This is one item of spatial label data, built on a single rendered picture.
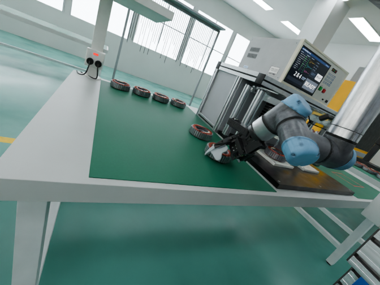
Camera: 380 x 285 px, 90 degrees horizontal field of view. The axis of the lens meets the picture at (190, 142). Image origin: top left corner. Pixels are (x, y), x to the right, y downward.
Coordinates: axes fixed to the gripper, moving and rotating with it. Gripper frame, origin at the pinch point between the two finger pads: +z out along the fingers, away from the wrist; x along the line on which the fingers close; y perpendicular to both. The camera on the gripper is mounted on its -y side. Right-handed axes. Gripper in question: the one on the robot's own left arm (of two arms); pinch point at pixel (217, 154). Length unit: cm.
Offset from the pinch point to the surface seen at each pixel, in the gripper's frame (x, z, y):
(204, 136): 1.4, 5.5, -12.0
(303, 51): 35, -38, -37
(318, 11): 368, -64, -346
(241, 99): 20.2, -8.0, -28.8
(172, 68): 255, 316, -532
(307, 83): 49, -30, -31
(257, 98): 19.1, -15.7, -22.5
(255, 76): 18.3, -20.3, -32.3
